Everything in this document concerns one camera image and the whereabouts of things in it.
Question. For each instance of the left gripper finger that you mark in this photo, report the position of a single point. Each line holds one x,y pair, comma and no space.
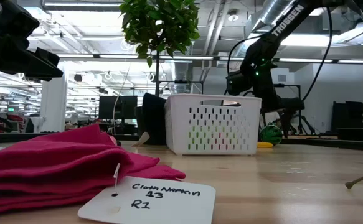
45,72
49,57

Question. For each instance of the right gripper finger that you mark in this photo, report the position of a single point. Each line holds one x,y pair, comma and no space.
286,123

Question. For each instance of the green striped toy watermelon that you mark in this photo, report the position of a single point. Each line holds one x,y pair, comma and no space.
270,134

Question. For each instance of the red toy cherry with stem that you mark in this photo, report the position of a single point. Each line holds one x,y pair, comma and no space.
348,186

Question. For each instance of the pink toy peach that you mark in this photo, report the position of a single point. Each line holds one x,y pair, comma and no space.
115,140

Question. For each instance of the white perforated plastic basket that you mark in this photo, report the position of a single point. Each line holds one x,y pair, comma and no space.
176,130

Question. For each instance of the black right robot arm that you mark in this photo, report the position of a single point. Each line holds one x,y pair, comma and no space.
293,21

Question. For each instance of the black tripod equipment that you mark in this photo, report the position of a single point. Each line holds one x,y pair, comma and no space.
305,124

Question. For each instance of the white pillar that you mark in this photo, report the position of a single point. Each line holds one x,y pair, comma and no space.
53,102

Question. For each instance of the red chair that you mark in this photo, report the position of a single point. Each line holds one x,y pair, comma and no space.
14,119

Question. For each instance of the black cabinet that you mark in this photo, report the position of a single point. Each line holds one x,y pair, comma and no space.
352,113

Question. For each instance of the black office monitors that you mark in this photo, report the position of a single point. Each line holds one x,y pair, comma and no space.
117,107

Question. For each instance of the red cloth napkin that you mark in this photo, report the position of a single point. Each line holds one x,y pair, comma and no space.
44,168

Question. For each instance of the green plant in black pot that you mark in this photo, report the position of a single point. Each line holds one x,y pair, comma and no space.
159,28

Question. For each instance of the navy blue folded cloth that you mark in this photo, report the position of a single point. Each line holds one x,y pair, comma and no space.
153,118

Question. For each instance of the small blank white tag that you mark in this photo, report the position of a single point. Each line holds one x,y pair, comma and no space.
141,140

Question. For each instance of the white handwritten paper tag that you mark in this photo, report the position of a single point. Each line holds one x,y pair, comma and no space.
156,205

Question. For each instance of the black aluminium table frame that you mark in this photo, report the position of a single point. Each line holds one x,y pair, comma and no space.
28,137

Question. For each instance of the silver ventilation duct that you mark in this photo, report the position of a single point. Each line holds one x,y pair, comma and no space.
274,9

